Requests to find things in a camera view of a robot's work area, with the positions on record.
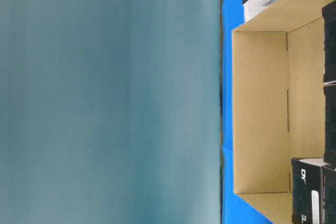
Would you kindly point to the black Dynamixel XL330 box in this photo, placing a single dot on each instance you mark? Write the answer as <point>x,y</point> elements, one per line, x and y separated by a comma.
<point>307,190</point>

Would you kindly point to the open brown cardboard box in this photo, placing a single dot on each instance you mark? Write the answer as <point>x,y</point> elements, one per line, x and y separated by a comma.
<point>278,101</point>

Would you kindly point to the black box middle row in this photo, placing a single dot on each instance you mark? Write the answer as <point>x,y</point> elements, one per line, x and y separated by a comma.
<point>329,155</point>

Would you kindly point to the black box near row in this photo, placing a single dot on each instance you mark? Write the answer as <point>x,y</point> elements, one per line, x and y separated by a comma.
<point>329,194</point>

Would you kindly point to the white plastic tray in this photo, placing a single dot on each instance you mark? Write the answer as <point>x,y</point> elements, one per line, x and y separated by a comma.
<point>253,7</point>

